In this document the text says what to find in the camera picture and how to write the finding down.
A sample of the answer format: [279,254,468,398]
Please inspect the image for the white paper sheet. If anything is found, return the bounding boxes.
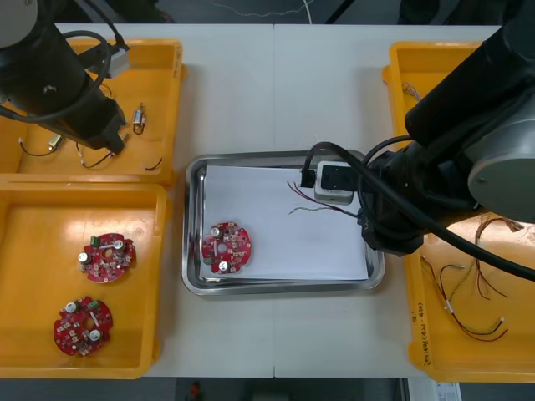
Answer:
[199,165,370,282]

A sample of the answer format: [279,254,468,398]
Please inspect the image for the green-yellow wire harness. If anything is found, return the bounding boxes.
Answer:
[287,205,362,220]

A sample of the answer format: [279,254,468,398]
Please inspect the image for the metal solenoid with black cable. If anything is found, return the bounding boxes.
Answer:
[132,103,148,135]
[17,134,65,157]

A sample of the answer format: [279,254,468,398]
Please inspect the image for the red wire harness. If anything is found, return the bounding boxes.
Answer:
[286,180,332,203]
[473,250,509,300]

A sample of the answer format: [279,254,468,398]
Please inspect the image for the yellow-orange plastic bin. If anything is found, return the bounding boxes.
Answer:
[406,211,535,383]
[380,41,498,139]
[0,38,188,185]
[0,180,173,380]

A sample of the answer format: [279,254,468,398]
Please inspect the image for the red-black harness white connector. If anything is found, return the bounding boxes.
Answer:
[420,255,510,344]

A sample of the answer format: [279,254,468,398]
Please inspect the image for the steel tray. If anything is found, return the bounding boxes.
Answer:
[181,150,386,297]

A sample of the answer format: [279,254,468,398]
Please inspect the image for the brown wire harness metal terminals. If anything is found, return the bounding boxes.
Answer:
[475,211,525,252]

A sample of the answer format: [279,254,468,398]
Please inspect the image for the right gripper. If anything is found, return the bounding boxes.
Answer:
[358,195,425,256]

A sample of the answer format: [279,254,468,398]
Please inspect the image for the thin grey wire harness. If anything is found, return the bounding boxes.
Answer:
[401,82,425,102]

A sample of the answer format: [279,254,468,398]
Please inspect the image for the round red circuit board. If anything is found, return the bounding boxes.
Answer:
[53,296,115,358]
[78,232,137,284]
[201,221,255,277]

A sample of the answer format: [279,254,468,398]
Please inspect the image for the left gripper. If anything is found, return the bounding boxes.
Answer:
[57,98,128,157]

